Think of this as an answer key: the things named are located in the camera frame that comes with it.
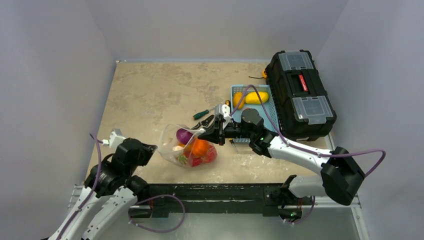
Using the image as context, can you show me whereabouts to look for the orange small pumpkin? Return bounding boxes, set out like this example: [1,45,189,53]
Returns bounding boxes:
[191,139,210,158]

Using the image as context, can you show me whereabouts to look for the purple eggplant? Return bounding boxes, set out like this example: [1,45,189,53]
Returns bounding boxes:
[176,128,193,145]

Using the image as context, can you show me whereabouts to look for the clear zip top bag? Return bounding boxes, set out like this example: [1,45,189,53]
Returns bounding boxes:
[157,123,214,168]

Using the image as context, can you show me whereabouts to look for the garlic bulb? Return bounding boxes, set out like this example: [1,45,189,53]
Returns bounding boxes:
[172,145,184,154]

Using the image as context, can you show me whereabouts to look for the orange carrot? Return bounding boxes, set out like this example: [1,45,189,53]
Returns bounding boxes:
[176,154,188,165]

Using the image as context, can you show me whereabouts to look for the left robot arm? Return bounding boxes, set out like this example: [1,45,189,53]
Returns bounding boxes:
[49,138,158,240]

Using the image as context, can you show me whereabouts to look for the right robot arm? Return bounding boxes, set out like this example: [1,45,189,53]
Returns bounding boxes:
[198,108,366,206]

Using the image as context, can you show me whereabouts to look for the black yellow screwdriver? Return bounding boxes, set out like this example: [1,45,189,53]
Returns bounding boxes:
[225,100,232,108]

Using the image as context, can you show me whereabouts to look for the yellow lemon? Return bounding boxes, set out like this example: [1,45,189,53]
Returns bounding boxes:
[232,92,245,110]

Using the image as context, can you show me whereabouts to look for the yellow mango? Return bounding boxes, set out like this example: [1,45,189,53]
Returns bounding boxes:
[244,91,270,105]

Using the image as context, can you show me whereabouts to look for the blue plastic basket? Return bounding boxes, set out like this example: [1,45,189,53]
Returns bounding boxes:
[230,84,279,132]

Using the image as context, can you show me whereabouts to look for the yellow black tool behind box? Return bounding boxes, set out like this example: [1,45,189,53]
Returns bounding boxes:
[248,69,267,79]

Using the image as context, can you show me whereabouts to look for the black tool box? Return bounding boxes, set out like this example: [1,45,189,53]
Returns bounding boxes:
[265,49,337,142]

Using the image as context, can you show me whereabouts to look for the yellow handled screwdriver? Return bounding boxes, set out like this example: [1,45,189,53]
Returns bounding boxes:
[229,138,239,153]

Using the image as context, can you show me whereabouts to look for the black handled pliers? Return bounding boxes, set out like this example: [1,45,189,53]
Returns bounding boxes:
[191,114,215,130]

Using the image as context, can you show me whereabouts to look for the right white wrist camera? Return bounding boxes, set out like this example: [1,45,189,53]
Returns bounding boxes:
[214,103,232,124]

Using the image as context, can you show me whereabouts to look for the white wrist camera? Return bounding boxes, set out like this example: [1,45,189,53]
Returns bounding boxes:
[214,103,232,124]
[100,128,126,152]

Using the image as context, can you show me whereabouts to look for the green handled screwdriver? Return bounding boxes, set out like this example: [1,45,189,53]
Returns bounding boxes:
[192,107,215,120]

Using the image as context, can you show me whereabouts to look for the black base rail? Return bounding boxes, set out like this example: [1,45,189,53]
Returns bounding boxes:
[67,183,360,220]

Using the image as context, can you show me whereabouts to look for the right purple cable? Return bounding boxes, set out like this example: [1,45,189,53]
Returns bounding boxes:
[229,84,387,226]

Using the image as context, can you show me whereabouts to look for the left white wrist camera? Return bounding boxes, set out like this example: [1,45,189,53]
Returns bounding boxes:
[100,128,126,152]

